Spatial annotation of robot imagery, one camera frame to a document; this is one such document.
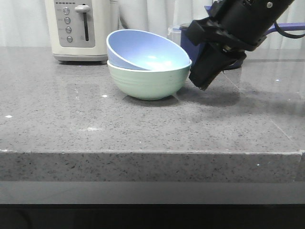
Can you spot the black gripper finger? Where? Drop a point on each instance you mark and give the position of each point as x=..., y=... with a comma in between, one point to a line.
x=212, y=60

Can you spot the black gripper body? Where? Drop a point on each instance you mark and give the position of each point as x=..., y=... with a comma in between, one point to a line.
x=236, y=23

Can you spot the green bowl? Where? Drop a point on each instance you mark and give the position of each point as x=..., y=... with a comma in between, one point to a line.
x=148, y=85

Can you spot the blue bowl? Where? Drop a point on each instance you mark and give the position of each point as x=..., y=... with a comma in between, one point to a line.
x=142, y=50

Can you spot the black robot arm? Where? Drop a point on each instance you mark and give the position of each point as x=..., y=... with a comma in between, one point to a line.
x=274, y=9

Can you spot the dark blue saucepan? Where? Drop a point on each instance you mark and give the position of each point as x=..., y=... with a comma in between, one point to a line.
x=193, y=51

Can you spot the clear plastic container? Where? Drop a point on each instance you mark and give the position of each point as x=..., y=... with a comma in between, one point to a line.
x=174, y=34

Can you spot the cream white toaster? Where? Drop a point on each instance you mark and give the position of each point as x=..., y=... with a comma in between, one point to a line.
x=78, y=28

